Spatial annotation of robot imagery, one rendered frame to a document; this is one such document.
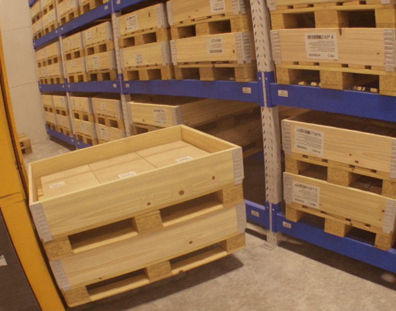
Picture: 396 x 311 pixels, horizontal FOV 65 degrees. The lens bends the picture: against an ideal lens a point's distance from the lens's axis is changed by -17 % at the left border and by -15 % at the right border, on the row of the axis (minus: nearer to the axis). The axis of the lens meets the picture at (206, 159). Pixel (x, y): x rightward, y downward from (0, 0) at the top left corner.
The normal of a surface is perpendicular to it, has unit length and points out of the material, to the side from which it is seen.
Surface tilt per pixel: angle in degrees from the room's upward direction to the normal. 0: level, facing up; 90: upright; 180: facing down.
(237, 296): 0
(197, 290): 0
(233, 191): 90
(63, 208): 90
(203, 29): 90
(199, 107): 90
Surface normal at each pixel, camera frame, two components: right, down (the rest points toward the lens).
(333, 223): -0.73, 0.29
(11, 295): 0.47, 0.24
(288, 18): 0.65, 0.18
